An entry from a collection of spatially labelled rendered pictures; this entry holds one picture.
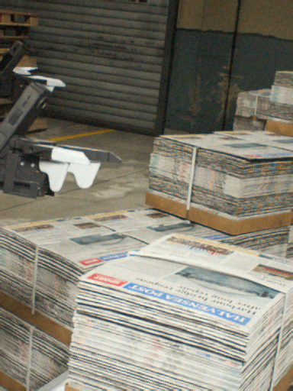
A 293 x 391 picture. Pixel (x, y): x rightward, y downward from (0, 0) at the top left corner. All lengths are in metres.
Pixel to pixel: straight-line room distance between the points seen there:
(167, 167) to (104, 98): 7.46
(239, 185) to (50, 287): 0.64
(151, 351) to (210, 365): 0.09
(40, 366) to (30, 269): 0.26
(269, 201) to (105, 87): 7.56
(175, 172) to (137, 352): 1.31
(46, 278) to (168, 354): 0.91
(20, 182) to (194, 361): 0.36
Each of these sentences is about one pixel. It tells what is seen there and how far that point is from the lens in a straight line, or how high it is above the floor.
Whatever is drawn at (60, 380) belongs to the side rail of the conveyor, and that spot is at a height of 0.80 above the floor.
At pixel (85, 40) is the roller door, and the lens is 10.08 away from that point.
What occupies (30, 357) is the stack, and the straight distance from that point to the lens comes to 2.20.
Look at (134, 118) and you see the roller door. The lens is 9.76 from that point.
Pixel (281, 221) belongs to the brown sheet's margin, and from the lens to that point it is 2.52.
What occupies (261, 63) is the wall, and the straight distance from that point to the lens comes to 9.16.
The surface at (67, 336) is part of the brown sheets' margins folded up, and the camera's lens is 2.04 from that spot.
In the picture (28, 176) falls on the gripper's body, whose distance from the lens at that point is 1.13.
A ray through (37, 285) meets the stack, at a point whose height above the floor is 0.72.
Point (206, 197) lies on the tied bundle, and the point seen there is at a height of 0.92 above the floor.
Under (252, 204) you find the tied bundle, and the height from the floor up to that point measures 0.92.
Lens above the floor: 1.44
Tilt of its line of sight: 13 degrees down
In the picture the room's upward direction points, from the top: 6 degrees clockwise
